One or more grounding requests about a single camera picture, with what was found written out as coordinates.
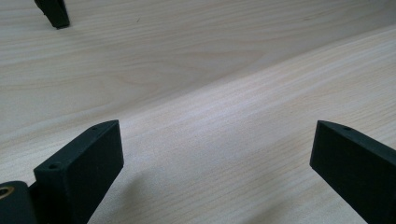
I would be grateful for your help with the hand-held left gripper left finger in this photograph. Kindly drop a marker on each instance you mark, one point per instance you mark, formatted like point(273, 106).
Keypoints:
point(77, 174)

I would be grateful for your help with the small black table shelf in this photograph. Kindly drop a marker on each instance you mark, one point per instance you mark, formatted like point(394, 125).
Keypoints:
point(55, 12)

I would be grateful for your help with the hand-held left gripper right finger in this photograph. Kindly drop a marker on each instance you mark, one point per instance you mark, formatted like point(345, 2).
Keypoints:
point(358, 168)

